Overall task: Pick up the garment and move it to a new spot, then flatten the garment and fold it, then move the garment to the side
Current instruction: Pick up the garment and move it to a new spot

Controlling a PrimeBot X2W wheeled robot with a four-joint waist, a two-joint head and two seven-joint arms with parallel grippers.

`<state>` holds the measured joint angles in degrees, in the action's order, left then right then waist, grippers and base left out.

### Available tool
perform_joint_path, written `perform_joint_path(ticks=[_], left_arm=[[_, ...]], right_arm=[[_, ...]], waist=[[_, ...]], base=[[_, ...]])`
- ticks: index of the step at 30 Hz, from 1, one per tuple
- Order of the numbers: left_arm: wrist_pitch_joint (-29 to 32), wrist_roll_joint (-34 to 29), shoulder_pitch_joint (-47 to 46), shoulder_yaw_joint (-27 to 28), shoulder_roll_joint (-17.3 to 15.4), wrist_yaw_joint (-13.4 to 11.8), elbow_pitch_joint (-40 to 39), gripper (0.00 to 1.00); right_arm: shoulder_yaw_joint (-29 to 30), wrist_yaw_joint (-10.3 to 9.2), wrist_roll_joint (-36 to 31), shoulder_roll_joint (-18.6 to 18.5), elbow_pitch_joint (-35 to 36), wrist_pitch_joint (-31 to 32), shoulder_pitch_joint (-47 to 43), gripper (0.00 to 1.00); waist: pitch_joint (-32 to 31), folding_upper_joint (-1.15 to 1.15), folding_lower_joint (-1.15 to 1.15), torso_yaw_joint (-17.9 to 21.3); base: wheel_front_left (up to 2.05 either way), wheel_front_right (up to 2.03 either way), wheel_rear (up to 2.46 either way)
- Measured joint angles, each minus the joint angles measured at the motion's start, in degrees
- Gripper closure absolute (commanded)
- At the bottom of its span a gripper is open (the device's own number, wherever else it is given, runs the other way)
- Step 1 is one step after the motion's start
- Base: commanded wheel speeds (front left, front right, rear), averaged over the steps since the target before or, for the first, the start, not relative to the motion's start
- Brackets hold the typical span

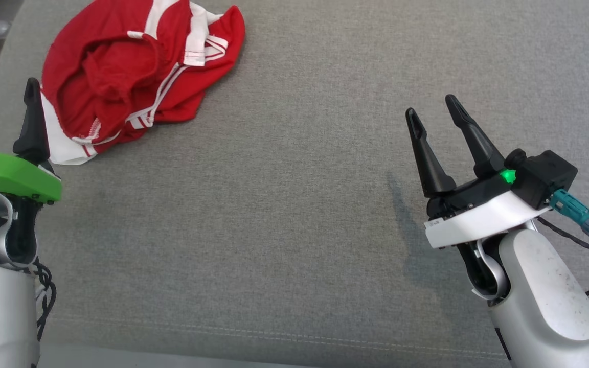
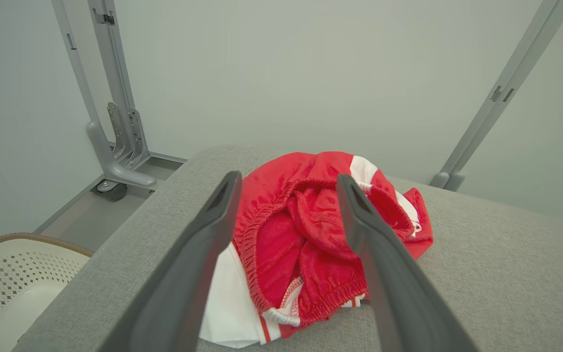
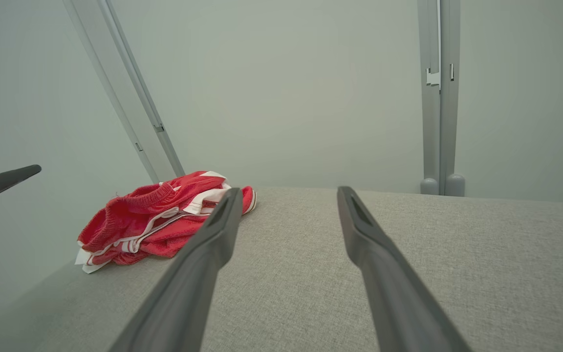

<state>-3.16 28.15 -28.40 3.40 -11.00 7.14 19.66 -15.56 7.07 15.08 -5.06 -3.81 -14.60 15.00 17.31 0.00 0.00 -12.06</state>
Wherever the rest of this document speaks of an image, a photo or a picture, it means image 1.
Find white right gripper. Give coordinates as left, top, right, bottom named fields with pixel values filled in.
left=405, top=95, right=551, bottom=249

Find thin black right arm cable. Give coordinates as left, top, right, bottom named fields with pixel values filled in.
left=537, top=217, right=589, bottom=298

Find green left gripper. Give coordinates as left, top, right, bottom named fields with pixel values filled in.
left=0, top=78, right=63, bottom=204

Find grey fabric sofa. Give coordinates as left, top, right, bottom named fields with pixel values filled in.
left=0, top=0, right=589, bottom=368

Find red jersey with white trim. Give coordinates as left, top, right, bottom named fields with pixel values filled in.
left=41, top=0, right=246, bottom=165

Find black left arm cable bundle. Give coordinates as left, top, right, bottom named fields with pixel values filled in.
left=33, top=260, right=58, bottom=342

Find teal-plug right camera cable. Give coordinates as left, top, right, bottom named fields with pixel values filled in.
left=550, top=189, right=589, bottom=269

